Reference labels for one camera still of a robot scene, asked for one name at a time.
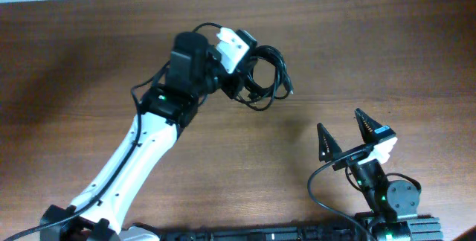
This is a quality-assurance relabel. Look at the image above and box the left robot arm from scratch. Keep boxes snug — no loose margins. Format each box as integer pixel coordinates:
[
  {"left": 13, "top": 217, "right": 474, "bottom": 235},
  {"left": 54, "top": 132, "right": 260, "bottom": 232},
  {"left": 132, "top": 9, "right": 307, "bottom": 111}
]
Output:
[{"left": 40, "top": 28, "right": 257, "bottom": 240}]

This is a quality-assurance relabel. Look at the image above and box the black cable silver plug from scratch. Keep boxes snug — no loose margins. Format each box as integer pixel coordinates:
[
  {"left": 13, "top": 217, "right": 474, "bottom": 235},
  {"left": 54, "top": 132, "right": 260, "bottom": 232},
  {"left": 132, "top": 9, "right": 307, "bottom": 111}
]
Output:
[{"left": 233, "top": 45, "right": 294, "bottom": 112}]

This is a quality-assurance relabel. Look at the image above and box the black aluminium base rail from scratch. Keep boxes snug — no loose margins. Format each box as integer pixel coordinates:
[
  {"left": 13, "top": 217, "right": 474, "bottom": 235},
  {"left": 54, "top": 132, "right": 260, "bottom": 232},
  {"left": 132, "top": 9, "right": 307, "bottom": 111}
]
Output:
[{"left": 122, "top": 216, "right": 443, "bottom": 241}]

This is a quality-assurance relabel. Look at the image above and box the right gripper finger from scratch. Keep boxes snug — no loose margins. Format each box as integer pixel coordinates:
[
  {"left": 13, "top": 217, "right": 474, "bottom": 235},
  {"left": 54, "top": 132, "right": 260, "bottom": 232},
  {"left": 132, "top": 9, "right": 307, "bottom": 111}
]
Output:
[
  {"left": 355, "top": 108, "right": 389, "bottom": 144},
  {"left": 317, "top": 123, "right": 342, "bottom": 161}
]

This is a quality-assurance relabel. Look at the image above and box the left camera black cable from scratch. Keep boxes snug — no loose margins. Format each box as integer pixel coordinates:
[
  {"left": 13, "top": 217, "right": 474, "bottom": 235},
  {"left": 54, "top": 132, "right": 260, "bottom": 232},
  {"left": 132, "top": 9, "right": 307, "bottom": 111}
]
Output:
[{"left": 0, "top": 22, "right": 224, "bottom": 241}]

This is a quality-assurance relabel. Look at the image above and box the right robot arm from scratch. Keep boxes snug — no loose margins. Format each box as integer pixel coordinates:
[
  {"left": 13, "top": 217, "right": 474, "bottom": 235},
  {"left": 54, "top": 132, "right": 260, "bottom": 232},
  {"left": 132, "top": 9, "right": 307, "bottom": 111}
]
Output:
[{"left": 307, "top": 109, "right": 422, "bottom": 240}]

